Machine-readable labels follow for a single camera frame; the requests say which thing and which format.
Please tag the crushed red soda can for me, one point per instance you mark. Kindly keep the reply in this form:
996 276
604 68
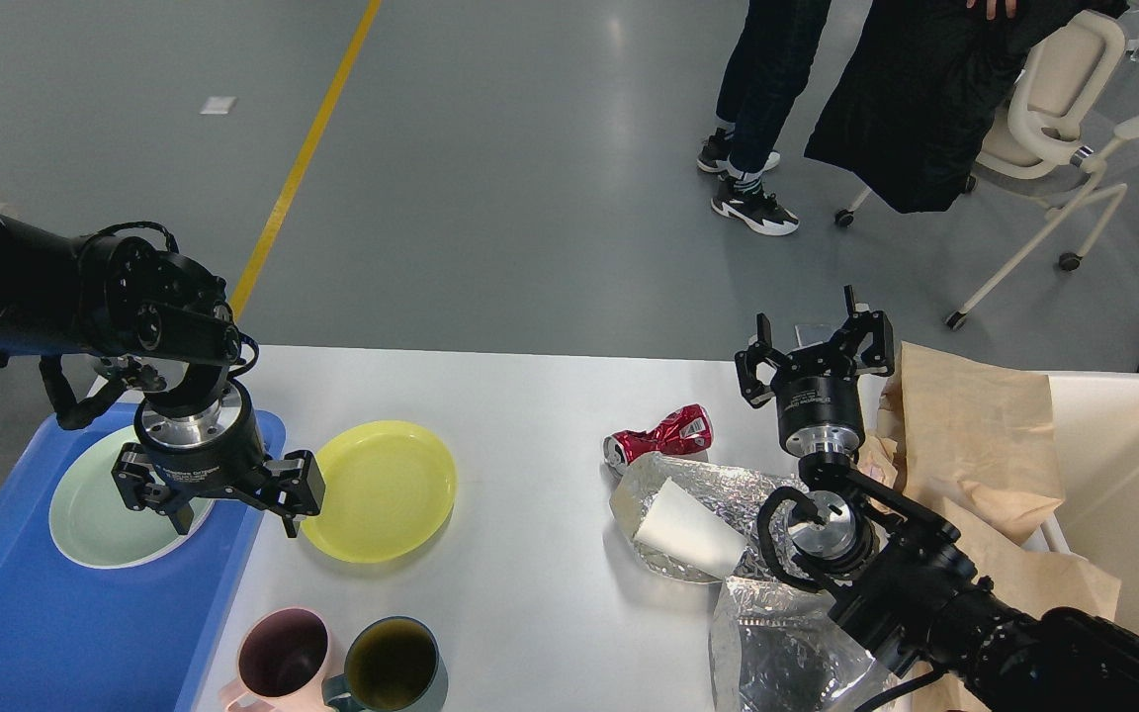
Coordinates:
686 431

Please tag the pink mug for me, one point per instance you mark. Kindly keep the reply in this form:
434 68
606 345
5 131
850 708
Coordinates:
282 663

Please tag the person in dark jeans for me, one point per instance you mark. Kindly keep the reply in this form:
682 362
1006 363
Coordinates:
768 70

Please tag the crumpled silver foil bag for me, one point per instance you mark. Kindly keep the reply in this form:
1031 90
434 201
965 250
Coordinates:
735 494

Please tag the brown paper bag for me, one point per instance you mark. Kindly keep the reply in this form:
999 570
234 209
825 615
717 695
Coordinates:
977 444

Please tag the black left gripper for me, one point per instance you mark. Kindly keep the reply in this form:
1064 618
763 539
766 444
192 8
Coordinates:
218 452

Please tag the dark teal mug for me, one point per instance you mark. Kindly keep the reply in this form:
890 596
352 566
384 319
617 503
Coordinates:
393 665

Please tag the pale green plate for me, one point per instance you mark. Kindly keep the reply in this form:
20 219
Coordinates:
90 525

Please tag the yellow plastic plate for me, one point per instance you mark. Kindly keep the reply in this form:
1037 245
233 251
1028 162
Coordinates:
390 486

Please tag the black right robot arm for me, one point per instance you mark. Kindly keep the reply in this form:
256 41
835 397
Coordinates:
901 587

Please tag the black jacket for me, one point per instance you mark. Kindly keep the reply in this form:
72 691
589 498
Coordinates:
919 94

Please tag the white paper cup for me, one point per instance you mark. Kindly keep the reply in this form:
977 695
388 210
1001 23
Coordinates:
678 525

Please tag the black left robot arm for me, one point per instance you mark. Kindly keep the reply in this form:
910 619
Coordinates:
109 313

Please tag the blue plastic tray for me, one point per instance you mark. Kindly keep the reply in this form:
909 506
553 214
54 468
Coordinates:
135 639

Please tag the silver foil bag front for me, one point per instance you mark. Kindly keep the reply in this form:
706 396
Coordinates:
773 647

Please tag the white office chair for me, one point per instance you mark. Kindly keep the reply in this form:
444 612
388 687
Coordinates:
1037 147

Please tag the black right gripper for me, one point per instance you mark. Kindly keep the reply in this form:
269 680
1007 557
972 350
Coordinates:
815 389

